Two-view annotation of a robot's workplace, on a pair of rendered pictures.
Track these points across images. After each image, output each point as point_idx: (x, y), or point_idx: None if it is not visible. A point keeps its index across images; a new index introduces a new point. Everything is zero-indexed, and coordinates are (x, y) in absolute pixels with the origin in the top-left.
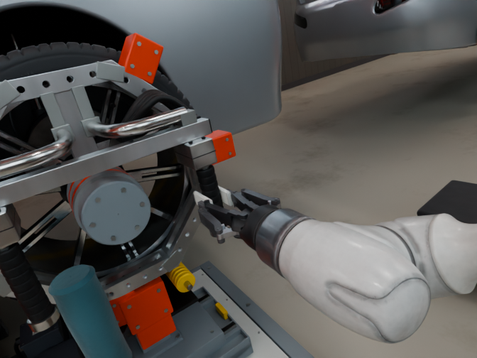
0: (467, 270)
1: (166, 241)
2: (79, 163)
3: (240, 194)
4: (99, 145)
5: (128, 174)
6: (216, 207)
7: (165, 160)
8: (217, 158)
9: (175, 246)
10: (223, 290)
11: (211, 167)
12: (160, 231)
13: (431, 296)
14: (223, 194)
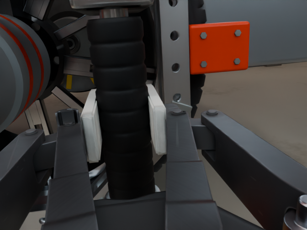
0: None
1: (98, 177)
2: None
3: (187, 125)
4: (33, 2)
5: (70, 60)
6: (74, 140)
7: (147, 64)
8: (210, 63)
9: (101, 191)
10: None
11: (128, 17)
12: (102, 158)
13: None
14: (150, 112)
